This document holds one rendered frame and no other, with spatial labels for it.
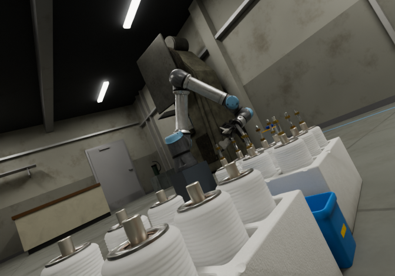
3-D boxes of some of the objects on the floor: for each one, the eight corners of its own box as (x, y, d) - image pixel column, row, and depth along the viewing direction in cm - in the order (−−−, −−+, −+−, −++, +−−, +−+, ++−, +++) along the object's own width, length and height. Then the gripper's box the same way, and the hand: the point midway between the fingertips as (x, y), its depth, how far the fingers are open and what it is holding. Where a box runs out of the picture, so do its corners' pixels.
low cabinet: (98, 217, 720) (89, 192, 731) (111, 215, 550) (100, 182, 560) (32, 249, 621) (22, 219, 632) (23, 257, 451) (10, 216, 461)
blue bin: (234, 272, 64) (216, 229, 65) (252, 249, 72) (235, 211, 74) (355, 270, 45) (325, 210, 47) (361, 239, 53) (335, 189, 55)
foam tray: (228, 248, 81) (207, 198, 83) (270, 202, 111) (253, 167, 113) (352, 235, 57) (317, 165, 59) (362, 180, 87) (339, 136, 90)
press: (264, 150, 444) (202, 22, 481) (216, 175, 372) (147, 22, 409) (221, 165, 557) (174, 61, 594) (178, 187, 485) (127, 66, 522)
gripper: (228, 133, 156) (211, 150, 144) (231, 108, 143) (212, 125, 131) (240, 138, 152) (224, 156, 140) (244, 113, 139) (226, 131, 127)
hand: (222, 143), depth 134 cm, fingers open, 14 cm apart
